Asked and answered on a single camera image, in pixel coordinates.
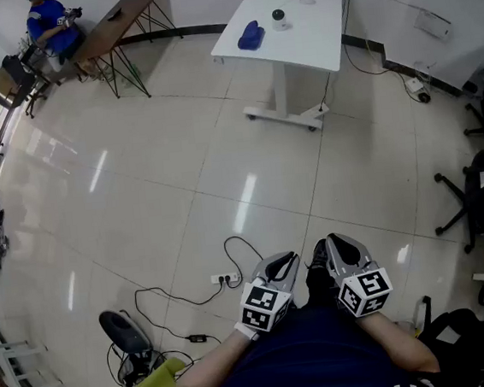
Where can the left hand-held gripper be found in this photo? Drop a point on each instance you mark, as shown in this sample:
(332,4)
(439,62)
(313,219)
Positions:
(260,302)

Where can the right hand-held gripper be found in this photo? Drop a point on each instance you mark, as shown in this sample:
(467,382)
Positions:
(364,291)

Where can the blue cloth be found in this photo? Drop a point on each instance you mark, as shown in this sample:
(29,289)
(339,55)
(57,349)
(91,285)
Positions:
(251,36)

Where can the small round black-white device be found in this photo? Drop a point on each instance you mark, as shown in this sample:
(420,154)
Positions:
(281,19)

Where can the person's right forearm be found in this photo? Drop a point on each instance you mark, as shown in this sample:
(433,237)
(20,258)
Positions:
(395,344)

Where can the person's left forearm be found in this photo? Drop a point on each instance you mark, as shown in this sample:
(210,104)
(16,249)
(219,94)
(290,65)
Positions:
(213,367)

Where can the person's black shoe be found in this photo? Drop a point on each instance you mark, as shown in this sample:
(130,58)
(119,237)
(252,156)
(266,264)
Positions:
(317,257)

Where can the white floor power strip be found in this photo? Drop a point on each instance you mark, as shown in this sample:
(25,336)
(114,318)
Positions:
(226,278)

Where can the white wristband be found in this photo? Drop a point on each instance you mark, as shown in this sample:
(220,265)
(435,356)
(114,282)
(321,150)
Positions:
(245,330)

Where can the person's navy shirt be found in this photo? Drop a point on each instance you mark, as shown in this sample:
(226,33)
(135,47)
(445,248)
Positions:
(306,353)

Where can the black round floor device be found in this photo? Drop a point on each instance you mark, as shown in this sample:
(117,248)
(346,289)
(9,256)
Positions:
(123,331)

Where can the white floor junction box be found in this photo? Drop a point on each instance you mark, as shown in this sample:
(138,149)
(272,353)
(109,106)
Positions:
(414,84)

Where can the white shelf rack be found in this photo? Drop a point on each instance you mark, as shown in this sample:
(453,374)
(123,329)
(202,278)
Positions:
(15,362)

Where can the wooden table with black legs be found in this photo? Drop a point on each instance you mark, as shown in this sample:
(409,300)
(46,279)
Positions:
(121,22)

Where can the black device on wooden table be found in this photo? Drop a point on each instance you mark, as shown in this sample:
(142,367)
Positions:
(114,14)

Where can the white table leg frame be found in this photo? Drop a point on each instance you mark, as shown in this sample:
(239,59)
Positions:
(281,98)

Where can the white wall box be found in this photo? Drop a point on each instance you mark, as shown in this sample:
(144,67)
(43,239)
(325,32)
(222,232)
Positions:
(432,24)

